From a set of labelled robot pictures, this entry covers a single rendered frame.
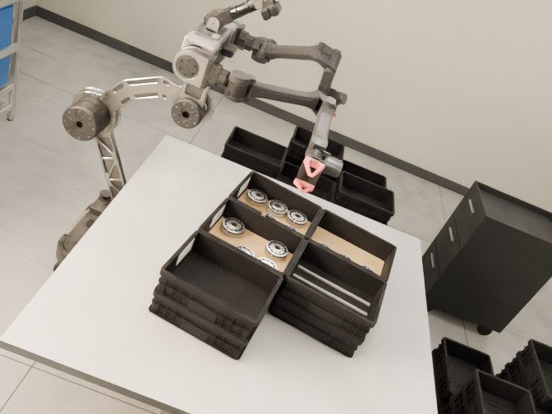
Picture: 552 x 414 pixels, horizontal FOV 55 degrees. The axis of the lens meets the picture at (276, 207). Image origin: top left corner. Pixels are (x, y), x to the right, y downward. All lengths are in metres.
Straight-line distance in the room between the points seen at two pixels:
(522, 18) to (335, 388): 3.90
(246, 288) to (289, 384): 0.40
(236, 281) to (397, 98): 3.53
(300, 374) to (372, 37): 3.65
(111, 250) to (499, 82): 4.04
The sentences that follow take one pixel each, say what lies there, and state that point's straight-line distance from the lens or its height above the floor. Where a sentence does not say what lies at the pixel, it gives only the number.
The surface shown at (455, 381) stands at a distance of 3.25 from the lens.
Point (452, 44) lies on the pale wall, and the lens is 5.23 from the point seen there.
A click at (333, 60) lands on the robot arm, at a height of 1.59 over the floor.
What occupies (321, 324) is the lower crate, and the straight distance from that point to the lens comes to 2.20.
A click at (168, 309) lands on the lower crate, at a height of 0.76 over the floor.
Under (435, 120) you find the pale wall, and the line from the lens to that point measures 5.45.
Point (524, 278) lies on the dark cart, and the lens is 3.81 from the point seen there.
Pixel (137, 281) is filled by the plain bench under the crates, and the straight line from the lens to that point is 2.20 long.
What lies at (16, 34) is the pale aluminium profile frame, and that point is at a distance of 3.97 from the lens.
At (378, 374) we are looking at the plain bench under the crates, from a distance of 2.32.
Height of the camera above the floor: 2.27
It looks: 33 degrees down
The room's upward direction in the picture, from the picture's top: 24 degrees clockwise
